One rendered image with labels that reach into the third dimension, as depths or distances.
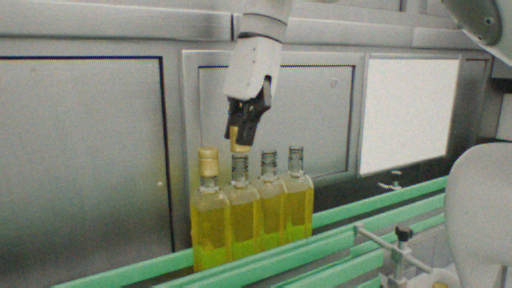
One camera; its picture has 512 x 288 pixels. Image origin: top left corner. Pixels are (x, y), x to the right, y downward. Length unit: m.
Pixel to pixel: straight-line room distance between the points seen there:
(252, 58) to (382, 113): 0.54
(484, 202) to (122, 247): 0.63
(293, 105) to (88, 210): 0.48
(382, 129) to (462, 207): 0.70
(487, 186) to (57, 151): 0.61
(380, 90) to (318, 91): 0.21
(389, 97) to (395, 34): 0.17
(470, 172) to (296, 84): 0.52
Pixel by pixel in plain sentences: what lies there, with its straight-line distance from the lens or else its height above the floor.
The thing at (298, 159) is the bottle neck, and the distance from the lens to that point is 0.60.
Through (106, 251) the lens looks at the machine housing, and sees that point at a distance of 0.74.
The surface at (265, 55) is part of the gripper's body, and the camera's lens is 0.50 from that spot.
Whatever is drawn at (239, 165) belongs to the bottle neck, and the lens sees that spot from 0.54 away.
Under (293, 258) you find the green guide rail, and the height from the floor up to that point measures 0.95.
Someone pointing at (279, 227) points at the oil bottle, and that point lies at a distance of 0.61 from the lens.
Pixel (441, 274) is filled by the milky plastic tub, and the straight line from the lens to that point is 0.89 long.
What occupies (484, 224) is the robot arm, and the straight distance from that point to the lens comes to 0.28.
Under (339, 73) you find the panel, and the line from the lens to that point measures 0.83.
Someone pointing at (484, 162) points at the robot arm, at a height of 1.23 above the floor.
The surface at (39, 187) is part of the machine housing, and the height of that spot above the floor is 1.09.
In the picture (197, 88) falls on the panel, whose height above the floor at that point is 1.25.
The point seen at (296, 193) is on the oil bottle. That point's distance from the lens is 0.60.
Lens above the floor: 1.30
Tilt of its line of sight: 14 degrees down
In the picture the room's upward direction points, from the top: straight up
